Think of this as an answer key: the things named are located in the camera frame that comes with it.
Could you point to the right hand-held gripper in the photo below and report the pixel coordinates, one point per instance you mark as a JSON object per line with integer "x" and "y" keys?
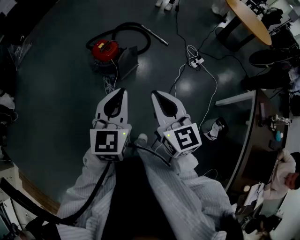
{"x": 184, "y": 140}

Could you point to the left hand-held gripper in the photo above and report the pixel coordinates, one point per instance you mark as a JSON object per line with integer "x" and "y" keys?
{"x": 109, "y": 143}

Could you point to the grey cloth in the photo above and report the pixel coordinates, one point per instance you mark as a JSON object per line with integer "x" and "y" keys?
{"x": 127, "y": 62}

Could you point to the person's left forearm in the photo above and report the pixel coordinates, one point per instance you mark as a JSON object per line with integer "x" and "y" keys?
{"x": 90, "y": 164}

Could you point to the person's right forearm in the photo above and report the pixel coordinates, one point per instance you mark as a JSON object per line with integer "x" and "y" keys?
{"x": 185, "y": 161}

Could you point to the person's white shoe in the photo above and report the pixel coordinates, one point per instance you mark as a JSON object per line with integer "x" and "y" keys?
{"x": 141, "y": 138}

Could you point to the black and white shoe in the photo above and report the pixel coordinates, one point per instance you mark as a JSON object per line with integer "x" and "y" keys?
{"x": 214, "y": 129}

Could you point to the white power strip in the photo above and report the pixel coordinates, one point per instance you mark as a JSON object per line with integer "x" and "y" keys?
{"x": 197, "y": 62}

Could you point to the red vacuum cleaner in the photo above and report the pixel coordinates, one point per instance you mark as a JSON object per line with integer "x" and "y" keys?
{"x": 104, "y": 50}

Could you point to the person's black top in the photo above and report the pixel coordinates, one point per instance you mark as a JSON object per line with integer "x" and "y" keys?
{"x": 136, "y": 199}

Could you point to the curved reception desk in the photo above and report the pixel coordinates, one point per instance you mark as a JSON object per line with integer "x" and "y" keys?
{"x": 257, "y": 145}

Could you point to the person's white striped coat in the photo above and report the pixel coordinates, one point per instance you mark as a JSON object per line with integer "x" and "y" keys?
{"x": 187, "y": 206}

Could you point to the transparent umbrella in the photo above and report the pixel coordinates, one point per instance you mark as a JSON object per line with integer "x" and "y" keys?
{"x": 20, "y": 50}

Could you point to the blue bottle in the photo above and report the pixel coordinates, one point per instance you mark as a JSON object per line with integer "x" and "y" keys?
{"x": 279, "y": 136}

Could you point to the black office chair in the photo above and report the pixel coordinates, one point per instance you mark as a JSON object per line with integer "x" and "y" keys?
{"x": 272, "y": 57}

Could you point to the round wooden table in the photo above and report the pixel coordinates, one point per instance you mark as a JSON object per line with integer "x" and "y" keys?
{"x": 253, "y": 23}

